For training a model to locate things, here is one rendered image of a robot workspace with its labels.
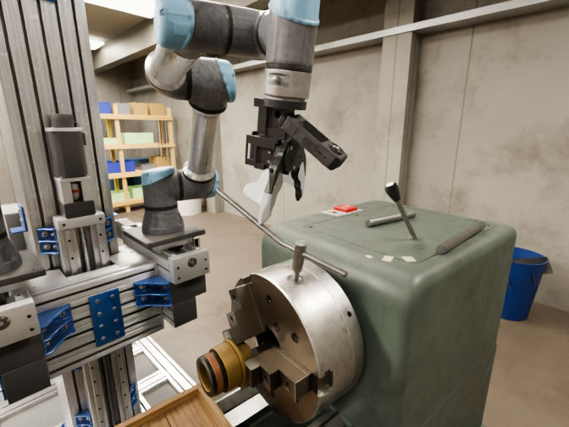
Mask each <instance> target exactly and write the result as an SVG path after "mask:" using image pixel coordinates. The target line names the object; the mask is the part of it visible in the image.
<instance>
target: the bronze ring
mask: <svg viewBox="0 0 569 427"><path fill-rule="evenodd" d="M252 357H253V354H252V352H251V349H250V347H249V346H248V345H247V344H246V343H245V342H242V343H240V344H237V345H236V344H235V343H234V342H233V341H232V340H230V339H225V340H223V342H222V344H220V345H217V346H215V347H213V348H211V349H210V350H209V352H207V353H205V354H202V355H201V356H200V357H198V358H197V360H196V371H197V374H198V378H199V381H200V383H201V385H202V389H203V390H204V391H205V393H206V394H207V396H208V397H211V398H212V397H215V396H217V395H219V394H221V393H222V392H224V393H227V392H229V391H232V390H233V389H234V388H236V387H240V388H241V387H243V386H244V385H246V381H247V372H246V364H245V361H246V360H247V359H249V358H252Z"/></svg>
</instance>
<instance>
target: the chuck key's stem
mask: <svg viewBox="0 0 569 427"><path fill-rule="evenodd" d="M306 249H307V243H306V242H305V241H302V240H299V241H296V246H295V251H294V257H293V262H292V267H291V269H292V270H293V274H292V279H291V280H292V281H294V282H295V283H296V282H298V281H299V276H300V272H301V271H302V269H303V264H304V259H305V258H304V257H302V254H303V253H304V252H305V251H306Z"/></svg>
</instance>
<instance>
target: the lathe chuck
mask: <svg viewBox="0 0 569 427"><path fill-rule="evenodd" d="M291 267H292V263H277V264H274V265H271V266H268V267H266V268H263V269H259V270H256V271H253V272H251V273H250V274H248V275H243V276H241V277H240V278H239V280H238V281H237V283H236V285H235V288H236V287H238V286H243V285H244V281H243V279H244V278H246V277H248V276H250V277H251V282H252V284H253V287H254V291H255V293H256V296H257V300H258V303H259V306H260V309H261V311H262V316H263V319H264V322H265V324H266V325H267V326H268V327H269V328H267V331H264V332H263V333H261V334H259V335H256V336H254V337H252V338H250V339H248V340H246V341H244V342H245V343H246V344H247V345H248V346H249V347H250V349H253V348H255V347H257V346H261V345H262V342H263V341H266V340H267V341H270V342H271V343H272V345H273V346H275V345H279V346H280V348H282V349H283V350H284V351H285V352H287V353H288V354H289V355H291V356H292V357H293V358H294V359H295V360H296V361H298V362H299V363H300V364H302V365H303V366H304V367H305V368H307V369H308V370H309V371H311V372H312V373H313V374H315V375H316V376H317V377H318V378H323V377H324V376H325V374H324V372H326V371H327V370H328V371H329V388H327V391H326V392H325V393H322V392H321V393H320V394H319V395H317V394H316V392H314V391H313V390H311V391H310V392H309V393H307V394H306V395H305V396H303V397H302V398H300V399H299V400H297V401H296V402H294V401H293V400H292V399H291V398H290V397H289V396H288V395H287V394H286V393H285V392H284V391H282V390H281V389H280V388H278V389H276V390H275V391H272V392H270V391H269V390H268V389H267V388H266V387H265V386H264V385H263V384H262V383H261V384H260V385H257V386H256V388H257V390H258V392H259V393H260V395H261V396H262V398H263V399H264V400H265V402H266V403H267V404H268V405H269V406H270V407H271V408H272V409H273V410H274V411H275V412H276V413H277V414H279V415H280V416H282V417H283V418H285V419H287V420H289V421H291V422H294V423H298V424H302V423H306V422H308V421H309V420H311V419H313V418H314V417H315V416H316V415H318V414H319V413H321V412H322V411H323V410H324V409H325V408H327V407H328V406H329V405H331V404H332V403H333V402H335V401H336V400H338V399H339V398H340V397H342V396H343V395H344V394H345V392H346V391H347V389H348V387H349V385H350V383H351V378H352V374H353V352H352V346H351V338H350V336H349V332H348V329H347V327H346V324H345V321H344V319H343V316H342V314H341V312H340V310H339V308H338V306H337V304H336V303H335V301H334V299H333V298H332V297H331V295H330V294H329V292H328V291H327V289H326V288H325V287H324V285H323V284H322V283H321V282H320V281H319V280H318V279H317V278H316V277H315V276H314V275H313V274H311V273H310V272H309V271H307V270H306V269H304V268H303V269H302V271H301V272H300V277H301V278H302V279H303V283H302V284H301V285H293V284H291V283H290V282H289V281H288V280H287V278H288V276H290V275H292V274H293V270H292V269H291Z"/></svg>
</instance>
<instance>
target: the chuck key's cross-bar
mask: <svg viewBox="0 0 569 427"><path fill-rule="evenodd" d="M216 193H217V194H219V195H220V196H221V197H222V198H223V199H224V200H225V201H226V202H228V203H229V204H230V205H231V206H233V207H234V208H235V209H236V210H238V211H239V212H240V213H241V214H243V215H244V216H245V217H246V218H248V219H249V220H250V221H251V222H252V223H253V224H254V225H255V226H257V227H258V228H259V229H260V230H262V231H263V232H264V233H265V234H267V235H268V236H269V237H270V238H272V239H273V240H274V241H275V242H277V243H278V244H279V245H280V246H282V247H284V248H286V249H288V250H290V251H292V252H294V251H295V246H293V245H291V244H289V243H288V242H286V241H284V240H282V239H281V238H279V237H278V236H277V235H276V234H274V233H273V232H272V231H271V230H270V229H269V228H268V227H266V226H265V225H264V224H262V225H260V224H259V223H258V219H256V218H255V217H254V216H253V215H251V214H250V213H249V212H247V211H246V210H245V209H244V208H243V207H242V206H241V205H240V204H238V203H237V202H236V201H234V200H233V199H232V198H231V197H229V196H228V195H227V194H226V193H224V192H223V191H222V190H220V189H219V188H218V189H217V190H216ZM302 257H304V258H306V259H308V260H310V261H312V262H314V263H316V264H318V265H320V266H322V267H324V268H326V269H328V270H330V271H332V272H334V273H336V274H337V275H340V276H342V277H344V278H345V277H346V276H347V274H348V273H347V271H345V270H343V269H341V268H339V267H337V266H335V265H333V264H331V263H328V262H326V261H324V260H322V259H321V258H318V257H316V256H314V255H312V254H311V253H309V252H304V253H303V254H302Z"/></svg>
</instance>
